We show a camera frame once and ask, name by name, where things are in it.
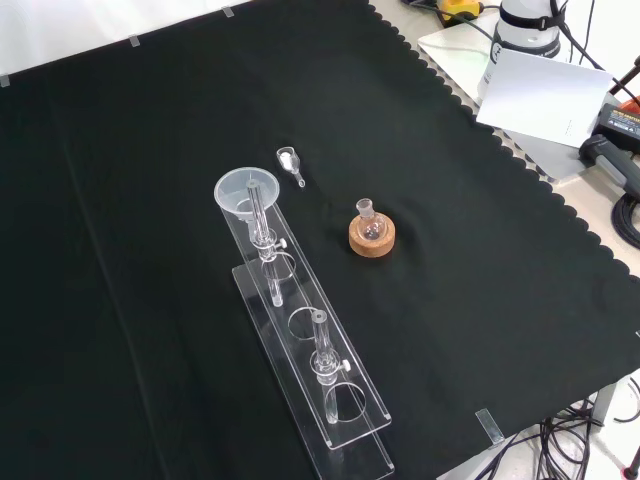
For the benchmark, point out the translucent plastic funnel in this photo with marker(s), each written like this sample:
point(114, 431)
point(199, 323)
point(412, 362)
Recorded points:
point(235, 192)

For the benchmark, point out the clear acrylic funnel stand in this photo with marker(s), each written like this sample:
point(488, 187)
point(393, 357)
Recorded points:
point(320, 400)

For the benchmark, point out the glass round-bottom flask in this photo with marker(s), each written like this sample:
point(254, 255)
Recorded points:
point(371, 227)

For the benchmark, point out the black cloth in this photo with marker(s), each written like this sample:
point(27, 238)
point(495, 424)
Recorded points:
point(150, 250)

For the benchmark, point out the pale board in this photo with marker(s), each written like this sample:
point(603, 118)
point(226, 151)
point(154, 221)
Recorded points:
point(455, 55)

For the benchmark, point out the clear tape strip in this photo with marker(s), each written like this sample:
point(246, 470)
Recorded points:
point(227, 11)
point(4, 81)
point(490, 426)
point(135, 41)

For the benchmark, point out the white card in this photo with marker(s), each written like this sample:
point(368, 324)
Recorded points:
point(545, 95)

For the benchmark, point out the yellow stop button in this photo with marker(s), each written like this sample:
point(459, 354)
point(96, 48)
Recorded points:
point(460, 7)

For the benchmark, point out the black and orange power adapter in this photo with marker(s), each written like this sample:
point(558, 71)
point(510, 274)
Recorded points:
point(620, 122)

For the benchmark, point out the grey table leg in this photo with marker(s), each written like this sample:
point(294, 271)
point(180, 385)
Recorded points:
point(604, 405)

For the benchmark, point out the black tripod pole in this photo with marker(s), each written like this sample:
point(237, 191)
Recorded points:
point(625, 80)

